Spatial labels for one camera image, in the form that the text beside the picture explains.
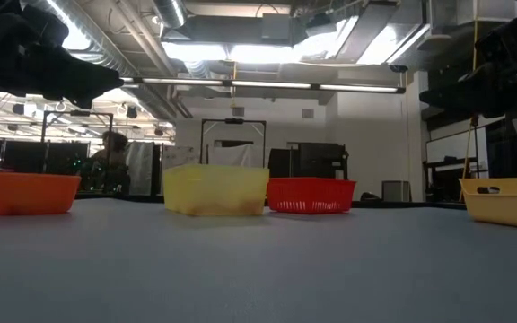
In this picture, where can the white fabric sheet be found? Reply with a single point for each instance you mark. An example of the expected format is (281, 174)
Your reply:
(236, 156)

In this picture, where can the yellow translucent bin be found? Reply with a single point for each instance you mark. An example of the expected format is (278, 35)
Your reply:
(216, 188)

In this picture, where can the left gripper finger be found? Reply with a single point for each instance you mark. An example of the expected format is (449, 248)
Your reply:
(97, 85)

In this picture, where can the grey fabric cover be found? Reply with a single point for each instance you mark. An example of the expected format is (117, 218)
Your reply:
(142, 166)

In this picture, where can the black gantry frame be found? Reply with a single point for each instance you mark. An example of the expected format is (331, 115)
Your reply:
(79, 113)
(233, 120)

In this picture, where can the black shelf rack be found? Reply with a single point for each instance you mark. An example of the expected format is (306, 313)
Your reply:
(442, 179)

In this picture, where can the black cabinet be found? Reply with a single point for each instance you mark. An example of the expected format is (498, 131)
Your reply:
(312, 159)

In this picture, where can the grey ceiling air unit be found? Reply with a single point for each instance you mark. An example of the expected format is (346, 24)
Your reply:
(281, 27)

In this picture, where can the long ceiling tube light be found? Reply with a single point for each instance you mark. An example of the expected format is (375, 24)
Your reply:
(263, 84)

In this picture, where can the person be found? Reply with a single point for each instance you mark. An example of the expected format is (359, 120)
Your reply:
(110, 157)

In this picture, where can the orange round bowl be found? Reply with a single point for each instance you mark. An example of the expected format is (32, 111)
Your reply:
(20, 193)

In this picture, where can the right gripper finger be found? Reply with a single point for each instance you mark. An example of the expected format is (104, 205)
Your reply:
(447, 94)

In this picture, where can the red slotted basket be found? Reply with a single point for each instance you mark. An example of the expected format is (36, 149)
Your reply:
(312, 190)

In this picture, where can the grey trash bin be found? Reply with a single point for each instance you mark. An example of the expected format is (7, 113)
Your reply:
(396, 190)

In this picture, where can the black monitor row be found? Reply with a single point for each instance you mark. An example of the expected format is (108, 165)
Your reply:
(29, 154)

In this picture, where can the whiteboard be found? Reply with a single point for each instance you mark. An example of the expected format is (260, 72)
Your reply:
(453, 145)

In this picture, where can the silver round ventilation duct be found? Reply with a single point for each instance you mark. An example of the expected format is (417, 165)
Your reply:
(171, 11)

